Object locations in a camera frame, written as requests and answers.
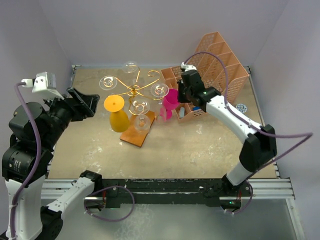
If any pink plastic wine glass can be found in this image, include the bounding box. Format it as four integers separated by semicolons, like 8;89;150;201
159;88;180;122

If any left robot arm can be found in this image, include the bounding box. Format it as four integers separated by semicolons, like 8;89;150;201
1;87;103;240

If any clear wine glass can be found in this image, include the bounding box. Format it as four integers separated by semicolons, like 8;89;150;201
99;75;118;91
121;61;140;85
129;97;151;134

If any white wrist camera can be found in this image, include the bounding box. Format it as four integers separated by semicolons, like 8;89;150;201
21;71;65;101
180;62;197;73

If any orange plastic file organizer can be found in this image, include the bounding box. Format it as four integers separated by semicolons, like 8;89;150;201
160;31;251;124

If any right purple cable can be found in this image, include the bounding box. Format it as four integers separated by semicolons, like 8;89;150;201
184;51;314;181

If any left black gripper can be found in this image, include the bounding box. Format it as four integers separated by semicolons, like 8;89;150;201
41;86;100;148

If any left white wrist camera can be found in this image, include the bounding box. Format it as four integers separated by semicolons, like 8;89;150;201
21;71;65;101

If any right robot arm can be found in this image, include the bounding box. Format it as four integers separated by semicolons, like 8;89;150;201
177;69;277;196

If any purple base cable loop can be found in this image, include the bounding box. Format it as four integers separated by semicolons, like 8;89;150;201
83;185;136;222

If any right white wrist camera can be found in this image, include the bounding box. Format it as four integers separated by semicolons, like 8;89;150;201
180;62;197;73

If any yellow plastic wine glass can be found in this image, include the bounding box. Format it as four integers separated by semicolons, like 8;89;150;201
103;95;130;133

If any light blue small bottle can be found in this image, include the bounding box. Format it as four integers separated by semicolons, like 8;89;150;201
179;107;186;119

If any blue white round tin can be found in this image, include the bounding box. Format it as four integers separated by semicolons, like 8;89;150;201
235;103;248;114

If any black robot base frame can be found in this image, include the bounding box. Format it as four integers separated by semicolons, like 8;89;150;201
82;171;253;210

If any clear champagne flute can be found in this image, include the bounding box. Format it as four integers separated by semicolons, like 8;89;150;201
150;83;169;124

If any gold wire wine glass rack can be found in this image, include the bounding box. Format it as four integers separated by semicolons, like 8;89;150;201
99;61;169;148

